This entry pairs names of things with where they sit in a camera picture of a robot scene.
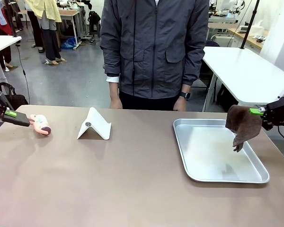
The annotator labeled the white tissue box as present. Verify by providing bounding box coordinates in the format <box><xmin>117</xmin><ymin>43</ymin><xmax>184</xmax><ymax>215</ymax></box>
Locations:
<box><xmin>250</xmin><ymin>20</ymin><xmax>270</xmax><ymax>36</ymax></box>

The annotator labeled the black tripod pole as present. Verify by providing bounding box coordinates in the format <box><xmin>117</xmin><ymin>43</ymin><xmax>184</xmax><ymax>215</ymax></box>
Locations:
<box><xmin>240</xmin><ymin>0</ymin><xmax>261</xmax><ymax>50</ymax></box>

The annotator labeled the black backpack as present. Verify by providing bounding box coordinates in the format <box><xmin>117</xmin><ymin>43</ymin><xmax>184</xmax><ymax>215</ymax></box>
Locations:
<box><xmin>0</xmin><ymin>82</ymin><xmax>29</xmax><ymax>111</ymax></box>

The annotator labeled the white folding stand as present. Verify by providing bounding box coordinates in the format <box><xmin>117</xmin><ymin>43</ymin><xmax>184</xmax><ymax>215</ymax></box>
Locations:
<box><xmin>76</xmin><ymin>106</ymin><xmax>112</xmax><ymax>141</ymax></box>

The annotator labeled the person's right forearm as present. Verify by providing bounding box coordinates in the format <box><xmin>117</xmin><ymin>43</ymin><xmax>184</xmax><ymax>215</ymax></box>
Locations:
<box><xmin>100</xmin><ymin>35</ymin><xmax>121</xmax><ymax>99</ymax></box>

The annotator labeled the large white table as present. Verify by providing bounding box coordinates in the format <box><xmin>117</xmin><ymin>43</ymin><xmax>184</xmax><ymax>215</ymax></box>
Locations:
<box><xmin>201</xmin><ymin>45</ymin><xmax>284</xmax><ymax>113</ymax></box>

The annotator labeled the thin black floor cable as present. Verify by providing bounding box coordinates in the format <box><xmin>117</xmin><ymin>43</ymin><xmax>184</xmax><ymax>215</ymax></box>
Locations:
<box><xmin>15</xmin><ymin>44</ymin><xmax>31</xmax><ymax>105</ymax></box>

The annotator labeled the pink lint roller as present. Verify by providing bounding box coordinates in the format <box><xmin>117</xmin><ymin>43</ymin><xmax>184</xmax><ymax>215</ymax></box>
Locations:
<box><xmin>29</xmin><ymin>113</ymin><xmax>52</xmax><ymax>136</ymax></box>

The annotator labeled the small white table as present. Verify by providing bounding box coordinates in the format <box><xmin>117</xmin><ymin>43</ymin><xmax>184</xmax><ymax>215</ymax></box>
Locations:
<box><xmin>0</xmin><ymin>35</ymin><xmax>22</xmax><ymax>80</ymax></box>

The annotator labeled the person in grey jacket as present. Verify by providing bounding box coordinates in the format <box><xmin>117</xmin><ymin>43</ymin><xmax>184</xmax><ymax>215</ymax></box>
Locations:
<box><xmin>99</xmin><ymin>0</ymin><xmax>210</xmax><ymax>112</ymax></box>

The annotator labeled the black stool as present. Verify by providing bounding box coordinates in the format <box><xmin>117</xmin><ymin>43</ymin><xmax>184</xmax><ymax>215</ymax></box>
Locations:
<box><xmin>88</xmin><ymin>10</ymin><xmax>102</xmax><ymax>39</ymax></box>

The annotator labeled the person's left forearm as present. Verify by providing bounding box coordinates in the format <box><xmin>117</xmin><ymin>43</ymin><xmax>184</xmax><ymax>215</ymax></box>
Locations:
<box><xmin>179</xmin><ymin>35</ymin><xmax>206</xmax><ymax>95</ymax></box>

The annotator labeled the silver metal tray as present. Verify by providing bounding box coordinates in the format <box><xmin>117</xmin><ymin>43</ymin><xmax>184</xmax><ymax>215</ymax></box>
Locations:
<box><xmin>172</xmin><ymin>118</ymin><xmax>270</xmax><ymax>183</ymax></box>

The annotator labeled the person in black trousers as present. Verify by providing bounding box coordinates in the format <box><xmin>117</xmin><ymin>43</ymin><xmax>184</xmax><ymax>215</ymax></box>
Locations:
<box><xmin>25</xmin><ymin>10</ymin><xmax>45</xmax><ymax>54</ymax></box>

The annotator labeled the black office chair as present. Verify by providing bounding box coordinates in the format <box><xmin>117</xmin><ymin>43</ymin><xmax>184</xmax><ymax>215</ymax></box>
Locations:
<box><xmin>196</xmin><ymin>39</ymin><xmax>221</xmax><ymax>88</ymax></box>

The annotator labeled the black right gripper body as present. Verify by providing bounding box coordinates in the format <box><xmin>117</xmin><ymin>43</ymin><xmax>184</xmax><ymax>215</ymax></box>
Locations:
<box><xmin>261</xmin><ymin>96</ymin><xmax>284</xmax><ymax>131</ymax></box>

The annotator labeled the background white robot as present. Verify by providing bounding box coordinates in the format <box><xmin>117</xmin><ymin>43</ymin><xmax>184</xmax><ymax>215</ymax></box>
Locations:
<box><xmin>226</xmin><ymin>0</ymin><xmax>247</xmax><ymax>19</ymax></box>

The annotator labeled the person's left hand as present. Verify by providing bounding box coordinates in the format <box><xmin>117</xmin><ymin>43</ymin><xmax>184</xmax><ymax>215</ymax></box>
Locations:
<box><xmin>173</xmin><ymin>97</ymin><xmax>187</xmax><ymax>112</ymax></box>

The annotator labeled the long wooden workbench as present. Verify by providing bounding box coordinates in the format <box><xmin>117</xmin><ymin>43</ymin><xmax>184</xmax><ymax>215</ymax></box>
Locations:
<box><xmin>227</xmin><ymin>27</ymin><xmax>264</xmax><ymax>50</ymax></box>

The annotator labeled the blue plastic bag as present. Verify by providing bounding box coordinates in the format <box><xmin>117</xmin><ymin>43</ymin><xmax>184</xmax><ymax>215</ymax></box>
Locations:
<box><xmin>61</xmin><ymin>37</ymin><xmax>78</xmax><ymax>51</ymax></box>

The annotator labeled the person's right hand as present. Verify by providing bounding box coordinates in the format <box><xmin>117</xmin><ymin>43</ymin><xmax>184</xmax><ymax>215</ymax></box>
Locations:
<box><xmin>110</xmin><ymin>95</ymin><xmax>124</xmax><ymax>110</ymax></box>

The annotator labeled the brown towel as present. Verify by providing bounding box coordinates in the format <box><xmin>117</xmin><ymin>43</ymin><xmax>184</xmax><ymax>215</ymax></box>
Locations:
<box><xmin>224</xmin><ymin>105</ymin><xmax>263</xmax><ymax>153</ymax></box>

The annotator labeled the background wooden top desk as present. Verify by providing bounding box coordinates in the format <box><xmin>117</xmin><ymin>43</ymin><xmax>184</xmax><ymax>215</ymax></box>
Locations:
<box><xmin>57</xmin><ymin>6</ymin><xmax>88</xmax><ymax>49</ymax></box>

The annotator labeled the person in yellow top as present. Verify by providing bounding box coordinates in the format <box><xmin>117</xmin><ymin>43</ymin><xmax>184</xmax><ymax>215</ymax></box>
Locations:
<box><xmin>23</xmin><ymin>0</ymin><xmax>68</xmax><ymax>66</ymax></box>

